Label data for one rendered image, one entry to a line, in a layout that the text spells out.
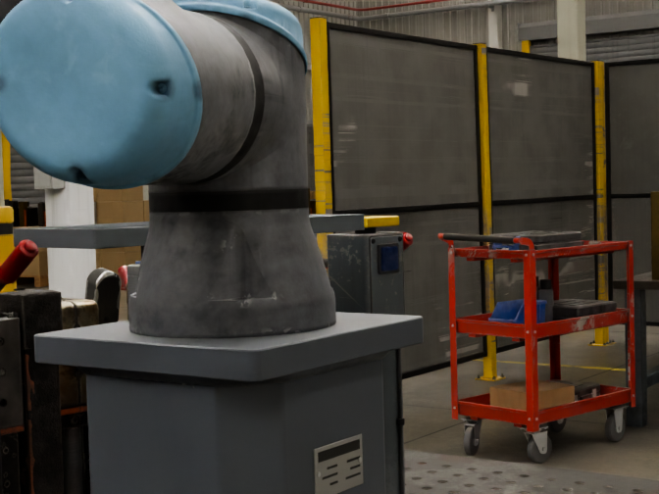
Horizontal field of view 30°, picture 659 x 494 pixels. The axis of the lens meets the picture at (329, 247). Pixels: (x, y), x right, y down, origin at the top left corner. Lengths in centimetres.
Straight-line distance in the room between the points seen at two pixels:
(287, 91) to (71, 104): 19
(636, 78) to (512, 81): 133
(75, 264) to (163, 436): 477
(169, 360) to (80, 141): 17
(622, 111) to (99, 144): 820
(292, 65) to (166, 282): 18
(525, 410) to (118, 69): 464
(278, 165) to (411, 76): 588
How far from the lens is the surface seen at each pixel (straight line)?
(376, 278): 145
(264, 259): 84
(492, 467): 219
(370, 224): 145
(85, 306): 138
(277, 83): 85
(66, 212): 558
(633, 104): 883
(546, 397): 533
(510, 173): 769
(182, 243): 85
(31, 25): 74
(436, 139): 691
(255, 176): 85
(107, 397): 87
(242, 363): 77
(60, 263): 563
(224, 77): 77
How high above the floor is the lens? 120
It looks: 3 degrees down
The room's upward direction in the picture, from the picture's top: 2 degrees counter-clockwise
